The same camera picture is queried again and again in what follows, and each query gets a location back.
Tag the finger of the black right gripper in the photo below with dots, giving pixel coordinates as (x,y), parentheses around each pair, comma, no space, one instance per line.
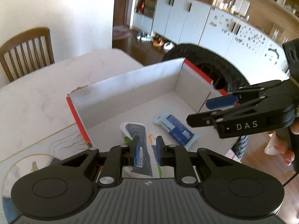
(241,95)
(256,116)

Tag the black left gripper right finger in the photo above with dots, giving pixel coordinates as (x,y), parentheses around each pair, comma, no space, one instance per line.
(229,187)

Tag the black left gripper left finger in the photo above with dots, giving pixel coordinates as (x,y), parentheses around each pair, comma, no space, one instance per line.
(68,187)

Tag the blue white snack packet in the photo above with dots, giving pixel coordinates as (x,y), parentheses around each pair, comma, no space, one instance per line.
(176,129)

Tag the white grey snack packet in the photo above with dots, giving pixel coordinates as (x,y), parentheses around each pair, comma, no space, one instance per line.
(147,165)

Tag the person's right hand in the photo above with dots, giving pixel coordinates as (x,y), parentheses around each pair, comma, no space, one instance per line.
(279,147)

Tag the black round chair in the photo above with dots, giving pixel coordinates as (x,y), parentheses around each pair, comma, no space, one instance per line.
(223,74)

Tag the red cardboard shoe box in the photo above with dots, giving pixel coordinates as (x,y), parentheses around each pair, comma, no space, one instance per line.
(139,96)

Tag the brown wooden chair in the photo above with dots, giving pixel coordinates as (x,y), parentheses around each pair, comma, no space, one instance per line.
(27,52)

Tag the large white wood wall cabinet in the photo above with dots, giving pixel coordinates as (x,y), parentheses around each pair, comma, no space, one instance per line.
(250,34)

